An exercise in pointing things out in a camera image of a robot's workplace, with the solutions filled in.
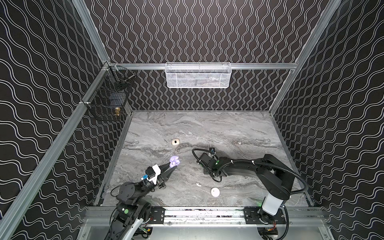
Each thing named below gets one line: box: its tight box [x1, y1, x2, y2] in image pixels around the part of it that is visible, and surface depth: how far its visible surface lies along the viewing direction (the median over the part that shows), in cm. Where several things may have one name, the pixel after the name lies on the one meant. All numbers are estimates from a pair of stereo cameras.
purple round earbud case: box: [169, 155, 180, 168], surface depth 64 cm
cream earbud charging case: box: [171, 138, 180, 146], surface depth 102 cm
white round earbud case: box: [210, 187, 220, 198], surface depth 83 cm
